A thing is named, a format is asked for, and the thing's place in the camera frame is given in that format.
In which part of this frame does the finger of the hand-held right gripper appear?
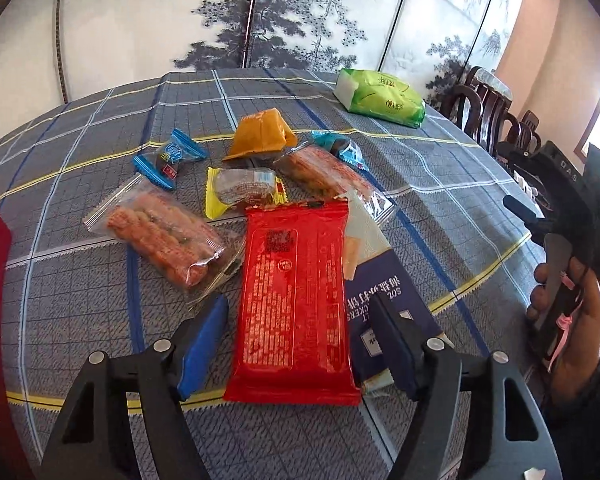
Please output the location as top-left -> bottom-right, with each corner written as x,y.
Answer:
502,194 -> 549,234

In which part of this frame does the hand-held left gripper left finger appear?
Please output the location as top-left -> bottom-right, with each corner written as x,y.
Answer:
39,294 -> 230,480

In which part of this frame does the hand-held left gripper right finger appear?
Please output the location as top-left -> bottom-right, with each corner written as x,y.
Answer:
367,292 -> 563,480

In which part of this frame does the red snack packet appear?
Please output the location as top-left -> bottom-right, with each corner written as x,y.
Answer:
223,197 -> 362,407

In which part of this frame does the blue candy packet red label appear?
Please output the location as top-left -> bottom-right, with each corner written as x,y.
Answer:
132,128 -> 206,191

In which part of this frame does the person's right forearm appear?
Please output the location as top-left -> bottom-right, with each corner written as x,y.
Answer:
544,352 -> 600,432

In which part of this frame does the clear packet of orange snacks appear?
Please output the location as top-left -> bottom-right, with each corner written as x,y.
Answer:
272,142 -> 398,222
82,175 -> 246,306

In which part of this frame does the person's right hand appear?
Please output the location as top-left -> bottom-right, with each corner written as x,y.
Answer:
525,256 -> 600,396

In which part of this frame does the dark blue cracker packet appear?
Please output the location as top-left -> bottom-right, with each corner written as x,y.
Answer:
342,195 -> 443,397

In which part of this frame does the grey checked tablecloth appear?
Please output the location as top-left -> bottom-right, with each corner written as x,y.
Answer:
0,67 -> 546,480

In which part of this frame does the yellow wrapped snack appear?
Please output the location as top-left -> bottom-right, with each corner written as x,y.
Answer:
203,166 -> 287,221

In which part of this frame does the green tissue pack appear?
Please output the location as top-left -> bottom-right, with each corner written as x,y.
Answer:
334,67 -> 426,128

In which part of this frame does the blue cookie packet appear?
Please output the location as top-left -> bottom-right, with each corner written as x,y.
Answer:
310,130 -> 371,171

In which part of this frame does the orange snack packet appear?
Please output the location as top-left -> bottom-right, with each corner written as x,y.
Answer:
222,108 -> 298,162

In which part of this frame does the painted folding screen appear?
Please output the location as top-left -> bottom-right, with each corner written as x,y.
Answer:
0,0 -> 533,107

